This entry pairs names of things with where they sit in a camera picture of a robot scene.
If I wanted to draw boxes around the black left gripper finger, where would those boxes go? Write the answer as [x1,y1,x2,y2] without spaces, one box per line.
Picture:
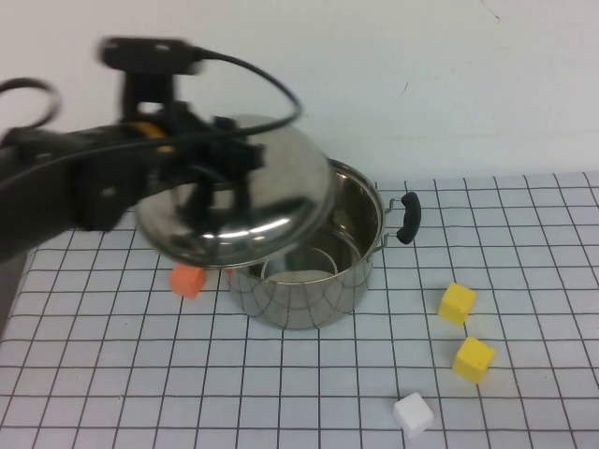
[189,180,217,225]
[231,171,255,212]

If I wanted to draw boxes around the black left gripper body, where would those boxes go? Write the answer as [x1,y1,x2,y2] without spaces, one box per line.
[156,109,264,186]

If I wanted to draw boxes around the stainless steel lid black knob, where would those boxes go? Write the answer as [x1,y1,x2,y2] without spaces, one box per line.
[134,113,337,270]

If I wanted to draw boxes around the orange cube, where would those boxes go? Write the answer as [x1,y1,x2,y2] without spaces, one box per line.
[168,262,208,300]

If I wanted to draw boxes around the yellow cube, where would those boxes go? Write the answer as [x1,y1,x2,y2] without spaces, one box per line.
[452,336,497,385]
[437,282,477,326]

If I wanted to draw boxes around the white cube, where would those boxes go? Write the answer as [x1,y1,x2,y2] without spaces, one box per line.
[391,392,434,439]

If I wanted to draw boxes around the white black-grid tablecloth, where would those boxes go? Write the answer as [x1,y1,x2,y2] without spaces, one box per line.
[0,171,599,449]

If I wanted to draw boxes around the black camera cable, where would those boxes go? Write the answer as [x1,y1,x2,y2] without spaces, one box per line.
[0,46,305,191]

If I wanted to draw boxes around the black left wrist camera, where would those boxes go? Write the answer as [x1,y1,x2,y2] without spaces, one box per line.
[96,36,208,123]

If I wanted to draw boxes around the stainless steel pot black handles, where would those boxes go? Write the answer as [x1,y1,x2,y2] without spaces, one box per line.
[223,157,422,331]

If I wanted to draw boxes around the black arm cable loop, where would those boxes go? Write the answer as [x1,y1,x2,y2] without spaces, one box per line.
[0,78,65,135]

